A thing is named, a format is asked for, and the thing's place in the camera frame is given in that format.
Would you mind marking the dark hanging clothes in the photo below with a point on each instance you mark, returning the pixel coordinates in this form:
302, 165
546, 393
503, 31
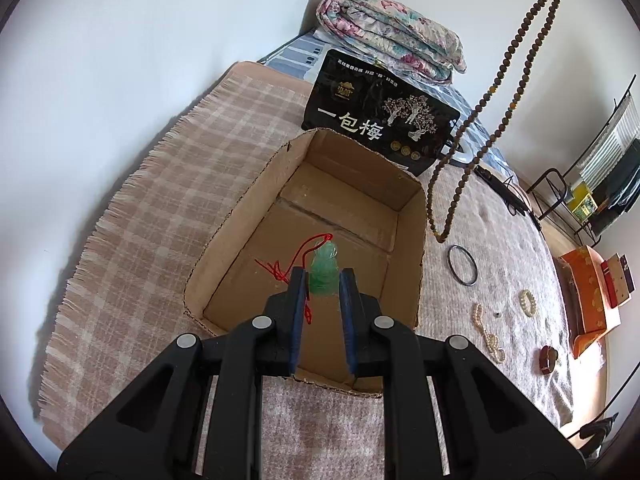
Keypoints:
620, 185

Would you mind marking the black metal rack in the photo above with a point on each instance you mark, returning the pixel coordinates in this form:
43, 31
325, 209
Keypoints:
539, 180

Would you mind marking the orange patterned box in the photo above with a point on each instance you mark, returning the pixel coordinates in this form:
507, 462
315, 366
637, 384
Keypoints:
587, 285

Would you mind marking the dark thin bangle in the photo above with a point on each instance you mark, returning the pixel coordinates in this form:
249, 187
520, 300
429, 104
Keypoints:
449, 265

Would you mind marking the striped hanging cloth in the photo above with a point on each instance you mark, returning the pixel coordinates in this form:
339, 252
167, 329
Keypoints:
612, 145

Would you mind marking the cardboard box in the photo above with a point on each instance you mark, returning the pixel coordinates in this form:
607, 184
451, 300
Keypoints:
345, 200

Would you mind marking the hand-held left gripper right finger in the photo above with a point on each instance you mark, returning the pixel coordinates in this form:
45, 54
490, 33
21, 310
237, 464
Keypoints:
347, 310

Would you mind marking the black tripod stand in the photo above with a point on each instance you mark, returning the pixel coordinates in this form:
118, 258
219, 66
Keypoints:
505, 192

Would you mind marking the black gift box chinese text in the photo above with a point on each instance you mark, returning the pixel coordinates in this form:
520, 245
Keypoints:
350, 105

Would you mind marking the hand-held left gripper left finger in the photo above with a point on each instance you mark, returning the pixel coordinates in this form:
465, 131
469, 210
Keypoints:
298, 310

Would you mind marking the dark red gift box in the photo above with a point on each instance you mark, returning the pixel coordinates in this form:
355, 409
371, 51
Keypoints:
617, 280

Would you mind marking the yellow green box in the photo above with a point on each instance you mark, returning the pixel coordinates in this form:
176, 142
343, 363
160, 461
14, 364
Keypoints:
584, 202

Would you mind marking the folded floral quilt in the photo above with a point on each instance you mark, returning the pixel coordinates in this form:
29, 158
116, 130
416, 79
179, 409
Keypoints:
390, 35

